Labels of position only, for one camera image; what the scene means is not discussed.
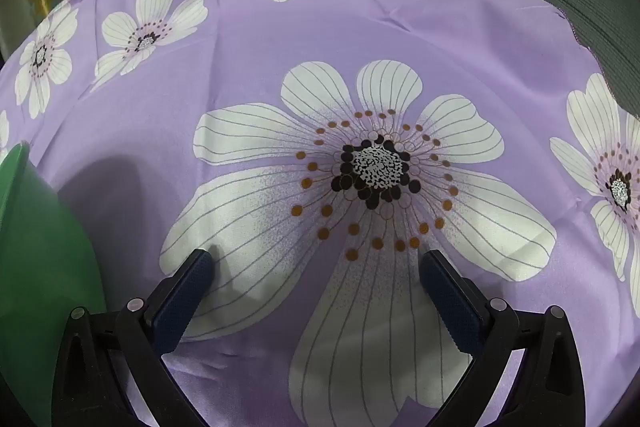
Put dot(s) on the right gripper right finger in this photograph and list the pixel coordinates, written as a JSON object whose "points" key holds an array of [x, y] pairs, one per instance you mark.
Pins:
{"points": [[548, 389]]}

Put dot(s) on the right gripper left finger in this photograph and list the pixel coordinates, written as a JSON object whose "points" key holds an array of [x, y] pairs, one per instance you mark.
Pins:
{"points": [[86, 389]]}

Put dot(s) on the green plastic bowl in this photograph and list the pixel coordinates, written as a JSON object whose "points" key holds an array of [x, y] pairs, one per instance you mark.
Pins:
{"points": [[48, 268]]}

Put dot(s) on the purple floral tablecloth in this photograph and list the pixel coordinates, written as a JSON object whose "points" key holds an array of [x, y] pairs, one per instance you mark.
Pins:
{"points": [[317, 149]]}

